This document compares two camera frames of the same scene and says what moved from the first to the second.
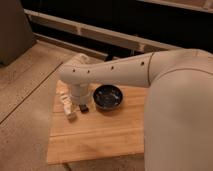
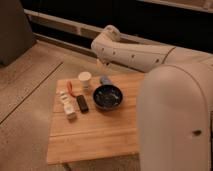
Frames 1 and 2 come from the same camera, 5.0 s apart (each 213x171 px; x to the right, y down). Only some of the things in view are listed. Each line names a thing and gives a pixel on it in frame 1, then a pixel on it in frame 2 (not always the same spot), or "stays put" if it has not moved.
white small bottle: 69,106 stays put
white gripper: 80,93 → 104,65
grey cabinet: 15,32 stays put
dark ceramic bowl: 107,97 stays put
